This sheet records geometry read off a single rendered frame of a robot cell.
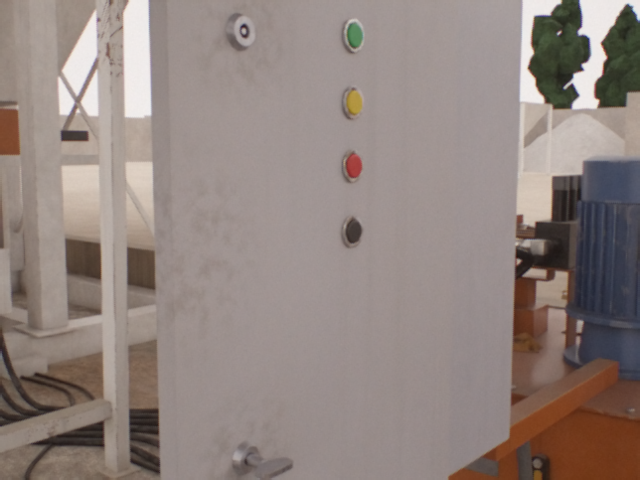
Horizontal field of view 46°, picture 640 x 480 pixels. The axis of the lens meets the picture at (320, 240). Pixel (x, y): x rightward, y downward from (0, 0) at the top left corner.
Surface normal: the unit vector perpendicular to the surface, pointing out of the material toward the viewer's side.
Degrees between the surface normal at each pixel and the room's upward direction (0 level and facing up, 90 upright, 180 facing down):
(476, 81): 90
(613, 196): 90
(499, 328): 90
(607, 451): 90
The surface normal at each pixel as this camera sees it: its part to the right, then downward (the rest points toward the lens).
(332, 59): 0.77, 0.07
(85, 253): -0.65, 0.09
